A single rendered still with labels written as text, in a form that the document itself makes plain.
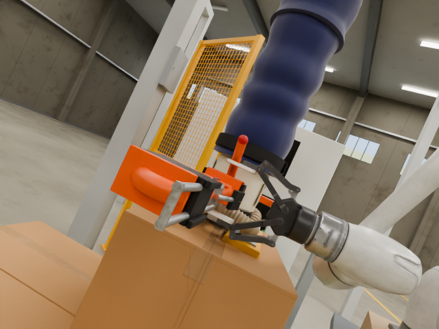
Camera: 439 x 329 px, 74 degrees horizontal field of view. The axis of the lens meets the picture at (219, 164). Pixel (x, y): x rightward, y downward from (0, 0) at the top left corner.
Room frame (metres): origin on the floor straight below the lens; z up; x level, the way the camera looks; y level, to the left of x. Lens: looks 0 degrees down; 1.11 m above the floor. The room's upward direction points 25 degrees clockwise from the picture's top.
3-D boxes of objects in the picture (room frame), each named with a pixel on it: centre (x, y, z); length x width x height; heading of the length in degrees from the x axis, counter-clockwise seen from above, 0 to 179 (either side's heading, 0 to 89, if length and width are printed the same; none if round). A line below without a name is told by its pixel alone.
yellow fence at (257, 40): (2.38, 0.36, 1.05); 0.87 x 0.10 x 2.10; 41
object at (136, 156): (0.32, 0.04, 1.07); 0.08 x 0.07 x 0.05; 170
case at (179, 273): (0.90, -0.08, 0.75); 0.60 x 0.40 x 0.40; 175
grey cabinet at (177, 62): (2.16, 0.60, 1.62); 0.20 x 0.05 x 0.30; 169
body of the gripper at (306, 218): (0.61, -0.18, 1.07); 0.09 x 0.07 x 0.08; 79
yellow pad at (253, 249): (0.89, -0.16, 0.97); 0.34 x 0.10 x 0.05; 170
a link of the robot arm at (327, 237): (0.60, -0.25, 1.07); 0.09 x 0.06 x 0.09; 169
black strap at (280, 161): (0.90, -0.08, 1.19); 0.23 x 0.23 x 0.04
